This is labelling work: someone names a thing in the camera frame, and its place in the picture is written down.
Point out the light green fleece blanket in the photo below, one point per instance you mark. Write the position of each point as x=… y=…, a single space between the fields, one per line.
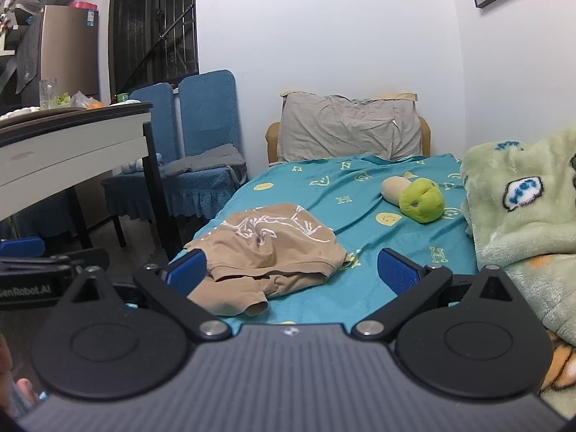
x=517 y=234

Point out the clear plastic bag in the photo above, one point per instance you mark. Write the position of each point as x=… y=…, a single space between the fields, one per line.
x=83 y=99

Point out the grey pillow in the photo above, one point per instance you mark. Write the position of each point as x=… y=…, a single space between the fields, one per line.
x=346 y=126

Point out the pink container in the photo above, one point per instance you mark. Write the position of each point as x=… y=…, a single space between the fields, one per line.
x=85 y=6

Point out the bronze refrigerator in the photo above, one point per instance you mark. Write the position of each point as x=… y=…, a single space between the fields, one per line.
x=67 y=54

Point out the teal printed bed sheet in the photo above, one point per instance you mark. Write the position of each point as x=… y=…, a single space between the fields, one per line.
x=360 y=234

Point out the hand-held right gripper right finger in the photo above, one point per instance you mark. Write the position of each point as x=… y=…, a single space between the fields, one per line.
x=398 y=272

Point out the person's left hand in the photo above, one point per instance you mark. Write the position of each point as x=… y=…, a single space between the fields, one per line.
x=24 y=391

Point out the grey folded cloth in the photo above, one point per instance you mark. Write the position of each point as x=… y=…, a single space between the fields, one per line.
x=202 y=159

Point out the small white blue plush toy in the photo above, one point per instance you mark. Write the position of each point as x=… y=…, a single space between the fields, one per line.
x=132 y=165

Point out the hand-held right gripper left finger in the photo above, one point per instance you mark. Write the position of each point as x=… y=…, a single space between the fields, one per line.
x=186 y=270

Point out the tan printed shirt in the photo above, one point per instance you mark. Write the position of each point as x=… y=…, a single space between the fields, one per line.
x=270 y=252

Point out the green and beige plush toy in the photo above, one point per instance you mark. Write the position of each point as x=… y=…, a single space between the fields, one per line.
x=420 y=200

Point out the white plate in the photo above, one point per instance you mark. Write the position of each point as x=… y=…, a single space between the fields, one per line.
x=20 y=112

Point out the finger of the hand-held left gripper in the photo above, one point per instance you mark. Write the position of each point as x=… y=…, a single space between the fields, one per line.
x=22 y=247

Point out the clear drinking glass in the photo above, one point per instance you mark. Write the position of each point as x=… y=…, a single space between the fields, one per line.
x=48 y=94

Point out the dark grey hanging cloth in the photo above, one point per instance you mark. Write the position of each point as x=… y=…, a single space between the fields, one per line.
x=29 y=54

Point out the dark metal door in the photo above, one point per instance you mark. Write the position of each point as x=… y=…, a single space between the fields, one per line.
x=153 y=22

